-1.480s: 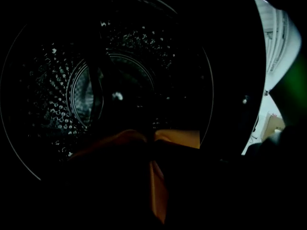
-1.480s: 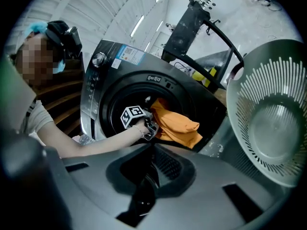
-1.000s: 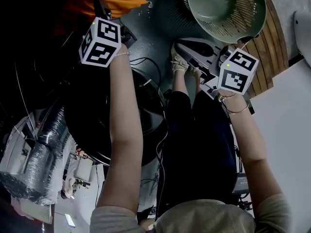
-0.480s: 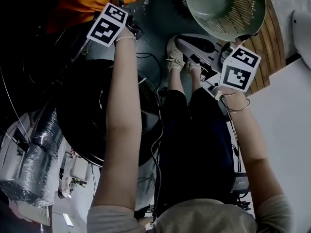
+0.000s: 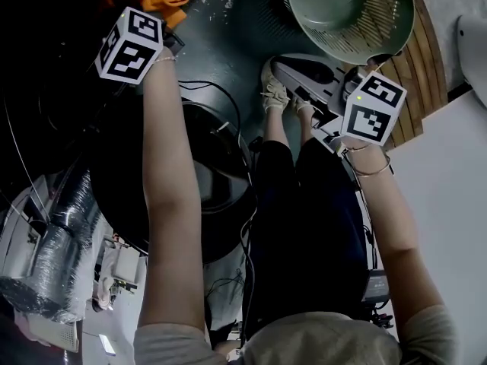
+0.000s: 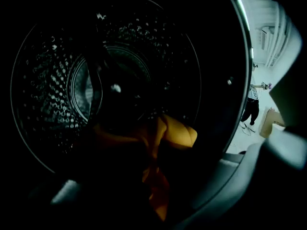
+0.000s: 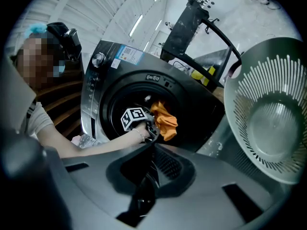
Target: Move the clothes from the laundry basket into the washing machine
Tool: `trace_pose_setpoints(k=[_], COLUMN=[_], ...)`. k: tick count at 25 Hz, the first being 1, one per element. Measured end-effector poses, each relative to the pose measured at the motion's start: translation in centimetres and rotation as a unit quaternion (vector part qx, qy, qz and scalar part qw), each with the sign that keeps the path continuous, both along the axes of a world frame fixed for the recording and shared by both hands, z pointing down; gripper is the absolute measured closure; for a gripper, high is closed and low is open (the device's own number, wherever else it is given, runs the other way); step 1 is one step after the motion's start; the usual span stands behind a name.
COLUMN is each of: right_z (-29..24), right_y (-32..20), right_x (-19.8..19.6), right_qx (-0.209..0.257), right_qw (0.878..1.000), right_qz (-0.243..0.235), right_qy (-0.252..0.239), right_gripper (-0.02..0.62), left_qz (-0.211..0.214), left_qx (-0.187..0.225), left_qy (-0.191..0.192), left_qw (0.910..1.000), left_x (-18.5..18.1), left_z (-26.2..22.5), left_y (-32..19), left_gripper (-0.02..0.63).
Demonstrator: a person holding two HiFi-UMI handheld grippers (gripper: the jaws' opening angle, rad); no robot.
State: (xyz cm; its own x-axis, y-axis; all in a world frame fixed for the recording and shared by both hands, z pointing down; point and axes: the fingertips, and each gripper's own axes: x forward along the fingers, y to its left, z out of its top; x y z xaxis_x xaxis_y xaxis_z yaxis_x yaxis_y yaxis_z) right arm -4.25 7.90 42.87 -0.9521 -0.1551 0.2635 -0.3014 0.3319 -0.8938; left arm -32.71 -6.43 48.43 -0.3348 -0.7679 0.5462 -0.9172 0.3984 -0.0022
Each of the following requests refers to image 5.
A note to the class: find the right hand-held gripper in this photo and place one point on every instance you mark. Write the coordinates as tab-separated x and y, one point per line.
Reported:
365	124

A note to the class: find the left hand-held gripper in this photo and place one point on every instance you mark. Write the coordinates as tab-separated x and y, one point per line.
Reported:
129	51

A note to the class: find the green laundry basket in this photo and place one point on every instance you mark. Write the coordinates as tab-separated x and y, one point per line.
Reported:
335	13

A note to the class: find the dark grey washing machine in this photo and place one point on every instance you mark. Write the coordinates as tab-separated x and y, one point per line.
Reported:
49	108

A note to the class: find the person's right forearm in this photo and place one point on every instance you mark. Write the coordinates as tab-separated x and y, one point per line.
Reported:
384	211

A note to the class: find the person's left forearm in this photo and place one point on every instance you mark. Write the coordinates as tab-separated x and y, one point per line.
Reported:
171	146

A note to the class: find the person's right shoe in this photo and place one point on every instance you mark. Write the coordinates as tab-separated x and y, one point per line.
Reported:
302	106

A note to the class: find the person's shoe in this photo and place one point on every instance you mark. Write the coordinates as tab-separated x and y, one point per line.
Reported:
274	89
302	106

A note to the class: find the person's left shoe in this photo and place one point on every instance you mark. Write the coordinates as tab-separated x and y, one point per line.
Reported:
274	89

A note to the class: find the person's right lower leg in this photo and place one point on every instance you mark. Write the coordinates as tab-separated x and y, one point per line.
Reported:
306	127

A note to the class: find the person's leg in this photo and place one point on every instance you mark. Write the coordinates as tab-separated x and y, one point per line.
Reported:
277	127
306	127

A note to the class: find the person's left lower leg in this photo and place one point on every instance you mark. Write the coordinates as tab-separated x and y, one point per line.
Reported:
277	127

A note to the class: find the gold bangle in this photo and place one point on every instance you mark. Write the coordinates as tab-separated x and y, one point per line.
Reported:
373	173

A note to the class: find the brown wooden slat platform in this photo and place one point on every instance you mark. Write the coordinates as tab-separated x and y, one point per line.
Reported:
422	89

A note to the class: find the person's black trousers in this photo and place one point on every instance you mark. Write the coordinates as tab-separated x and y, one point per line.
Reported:
304	234

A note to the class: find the white toilet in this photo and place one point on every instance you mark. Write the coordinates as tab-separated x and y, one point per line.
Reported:
475	51

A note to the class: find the black hip battery pack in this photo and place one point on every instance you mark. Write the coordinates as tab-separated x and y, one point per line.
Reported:
376	285

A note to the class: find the person's grey shirt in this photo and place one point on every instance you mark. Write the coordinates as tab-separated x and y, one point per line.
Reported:
312	340

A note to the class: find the white perforated box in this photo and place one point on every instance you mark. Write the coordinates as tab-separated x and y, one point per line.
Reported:
61	333

